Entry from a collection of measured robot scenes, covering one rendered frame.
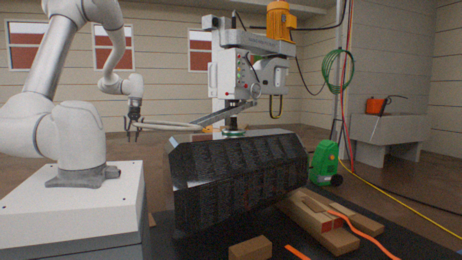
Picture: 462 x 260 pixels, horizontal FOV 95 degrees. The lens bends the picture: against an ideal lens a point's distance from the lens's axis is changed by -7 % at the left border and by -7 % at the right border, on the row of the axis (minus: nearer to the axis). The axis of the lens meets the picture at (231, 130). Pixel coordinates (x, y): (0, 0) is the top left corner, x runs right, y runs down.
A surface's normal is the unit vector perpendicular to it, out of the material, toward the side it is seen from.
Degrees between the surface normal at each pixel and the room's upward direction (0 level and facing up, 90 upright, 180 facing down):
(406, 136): 90
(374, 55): 90
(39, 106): 55
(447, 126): 90
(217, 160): 45
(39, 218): 90
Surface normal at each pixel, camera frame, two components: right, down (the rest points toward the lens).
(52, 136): 0.04, 0.11
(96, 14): 0.19, 0.83
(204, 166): 0.30, -0.59
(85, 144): 0.71, 0.15
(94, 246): 0.30, 0.15
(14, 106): 0.14, -0.40
